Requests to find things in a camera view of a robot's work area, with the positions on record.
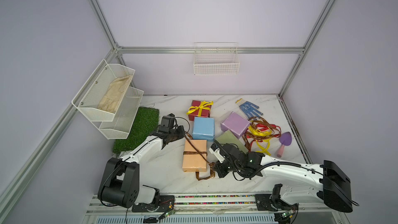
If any blue dotted work glove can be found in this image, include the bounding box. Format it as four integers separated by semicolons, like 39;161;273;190
235;99;263;119

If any orange gift box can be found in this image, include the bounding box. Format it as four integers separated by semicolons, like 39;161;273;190
182;140;207;172

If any red gift box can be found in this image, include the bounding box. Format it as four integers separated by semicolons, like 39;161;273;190
187;100;212;121

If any white mesh shelf basket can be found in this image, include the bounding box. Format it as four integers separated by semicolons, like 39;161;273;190
97;87;144;140
72;60;135;122

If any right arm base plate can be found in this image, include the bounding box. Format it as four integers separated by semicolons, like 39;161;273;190
255;184;298;212

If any green artificial grass mat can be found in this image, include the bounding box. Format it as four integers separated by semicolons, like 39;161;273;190
113;107;160;156

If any aluminium front rail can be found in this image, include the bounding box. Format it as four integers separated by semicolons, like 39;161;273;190
81;191;350;224

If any purple gift box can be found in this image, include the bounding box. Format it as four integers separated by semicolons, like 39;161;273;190
220;112;250;139

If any yellow ribbon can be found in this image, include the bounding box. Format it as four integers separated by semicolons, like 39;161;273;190
186;100;214;117
244;125;274;156

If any white wire wall basket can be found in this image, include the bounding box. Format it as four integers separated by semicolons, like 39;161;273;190
193;42;240;76

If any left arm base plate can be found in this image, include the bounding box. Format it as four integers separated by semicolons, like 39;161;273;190
131;185;175;213

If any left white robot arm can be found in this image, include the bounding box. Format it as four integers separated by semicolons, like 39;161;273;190
97;114;185;211

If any yellow ribbon on red box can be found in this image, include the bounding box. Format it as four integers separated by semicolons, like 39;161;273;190
186;100;214;117

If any purple pink-handled spatula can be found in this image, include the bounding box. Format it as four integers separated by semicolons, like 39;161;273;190
276;132;292;158

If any lower white mesh shelf basket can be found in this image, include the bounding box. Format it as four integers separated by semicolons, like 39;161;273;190
97;87;144;140

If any blue gift box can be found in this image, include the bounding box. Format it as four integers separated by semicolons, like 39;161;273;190
192;117;215;142

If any brown ribbon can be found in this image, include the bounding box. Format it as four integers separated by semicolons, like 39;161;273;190
242;117;282;153
182;132;215;181

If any beige cloth in basket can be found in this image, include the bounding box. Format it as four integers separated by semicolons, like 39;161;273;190
97;75;133;114

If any green gift box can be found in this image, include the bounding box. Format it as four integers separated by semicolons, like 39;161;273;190
215;130;248;153

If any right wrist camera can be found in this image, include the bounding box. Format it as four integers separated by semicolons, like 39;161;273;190
209;146;225;163

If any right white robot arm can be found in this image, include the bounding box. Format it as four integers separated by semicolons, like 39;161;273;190
209;141;357;213

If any upper white mesh shelf basket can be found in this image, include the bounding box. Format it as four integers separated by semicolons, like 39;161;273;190
72;60;135;122

